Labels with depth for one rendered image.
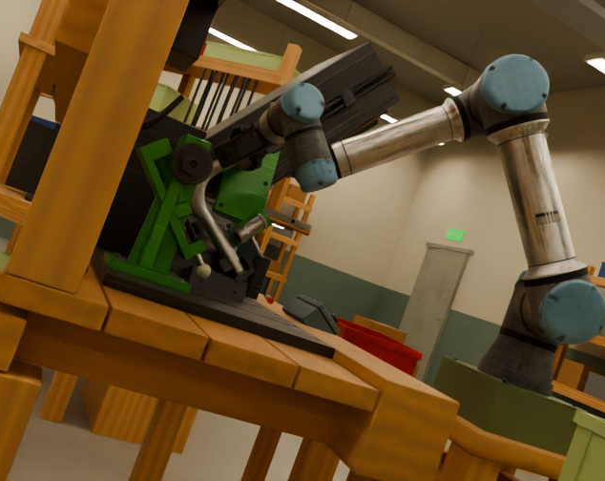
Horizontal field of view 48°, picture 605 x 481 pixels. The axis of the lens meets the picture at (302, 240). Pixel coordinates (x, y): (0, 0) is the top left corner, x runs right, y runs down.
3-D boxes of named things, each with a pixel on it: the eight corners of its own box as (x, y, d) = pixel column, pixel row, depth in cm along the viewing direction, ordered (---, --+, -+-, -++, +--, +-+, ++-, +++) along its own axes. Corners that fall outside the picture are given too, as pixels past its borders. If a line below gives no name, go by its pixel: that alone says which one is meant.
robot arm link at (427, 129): (499, 80, 147) (285, 154, 147) (514, 65, 136) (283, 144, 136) (517, 130, 146) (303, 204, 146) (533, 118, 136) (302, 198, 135)
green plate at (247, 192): (247, 232, 164) (269, 155, 170) (259, 226, 157) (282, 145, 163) (203, 216, 160) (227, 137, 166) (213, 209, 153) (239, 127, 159)
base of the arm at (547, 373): (516, 381, 149) (531, 338, 149) (566, 403, 135) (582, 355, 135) (463, 362, 143) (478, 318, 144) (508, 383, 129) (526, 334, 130)
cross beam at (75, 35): (70, 126, 215) (80, 100, 215) (90, 55, 93) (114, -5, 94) (54, 120, 213) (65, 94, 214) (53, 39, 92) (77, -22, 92)
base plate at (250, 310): (204, 277, 224) (206, 271, 224) (332, 359, 121) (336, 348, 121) (78, 233, 209) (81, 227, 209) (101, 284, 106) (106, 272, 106)
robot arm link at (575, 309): (587, 331, 133) (518, 66, 136) (621, 339, 118) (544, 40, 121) (527, 345, 133) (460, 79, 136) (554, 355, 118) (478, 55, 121)
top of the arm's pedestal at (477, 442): (506, 436, 159) (511, 420, 159) (607, 495, 128) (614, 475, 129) (390, 400, 149) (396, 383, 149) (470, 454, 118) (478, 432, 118)
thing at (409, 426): (217, 316, 247) (231, 277, 247) (429, 494, 106) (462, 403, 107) (179, 303, 242) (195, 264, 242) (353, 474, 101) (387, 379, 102)
